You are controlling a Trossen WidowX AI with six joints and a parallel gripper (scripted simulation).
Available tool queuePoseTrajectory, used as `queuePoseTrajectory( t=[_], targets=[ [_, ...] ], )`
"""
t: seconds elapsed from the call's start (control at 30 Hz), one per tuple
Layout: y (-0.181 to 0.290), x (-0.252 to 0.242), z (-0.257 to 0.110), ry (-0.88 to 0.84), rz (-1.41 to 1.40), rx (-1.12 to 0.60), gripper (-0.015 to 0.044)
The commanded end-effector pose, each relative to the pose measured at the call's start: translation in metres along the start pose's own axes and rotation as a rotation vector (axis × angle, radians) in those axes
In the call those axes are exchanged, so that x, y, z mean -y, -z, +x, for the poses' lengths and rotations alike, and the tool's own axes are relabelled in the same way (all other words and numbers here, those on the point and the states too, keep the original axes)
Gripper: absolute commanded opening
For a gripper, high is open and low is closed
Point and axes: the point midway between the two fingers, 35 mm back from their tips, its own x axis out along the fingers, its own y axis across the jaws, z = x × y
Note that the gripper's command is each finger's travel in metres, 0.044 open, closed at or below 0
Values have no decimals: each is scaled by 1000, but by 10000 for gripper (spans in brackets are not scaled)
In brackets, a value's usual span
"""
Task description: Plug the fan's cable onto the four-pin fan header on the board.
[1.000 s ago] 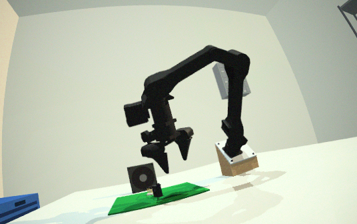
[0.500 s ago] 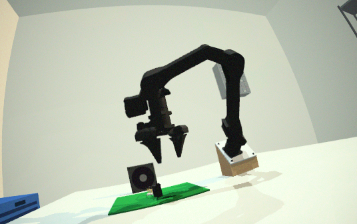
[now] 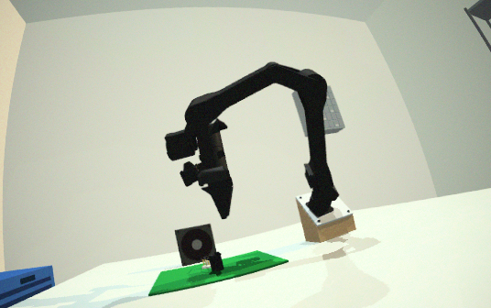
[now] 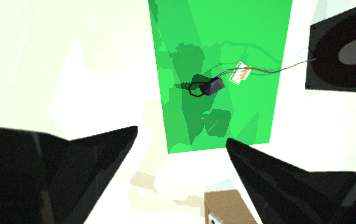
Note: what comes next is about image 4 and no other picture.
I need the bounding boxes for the grey square computer fan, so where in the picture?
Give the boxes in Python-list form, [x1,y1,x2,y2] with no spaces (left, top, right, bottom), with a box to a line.
[305,7,356,93]

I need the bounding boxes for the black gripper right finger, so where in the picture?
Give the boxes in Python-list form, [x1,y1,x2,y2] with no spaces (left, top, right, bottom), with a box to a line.
[225,138,356,224]

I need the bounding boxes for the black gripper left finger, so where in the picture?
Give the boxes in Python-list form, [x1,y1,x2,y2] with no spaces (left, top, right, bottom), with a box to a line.
[0,125,138,224]

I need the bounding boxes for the green circuit board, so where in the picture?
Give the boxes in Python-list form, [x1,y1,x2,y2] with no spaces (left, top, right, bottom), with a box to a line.
[148,0,293,154]

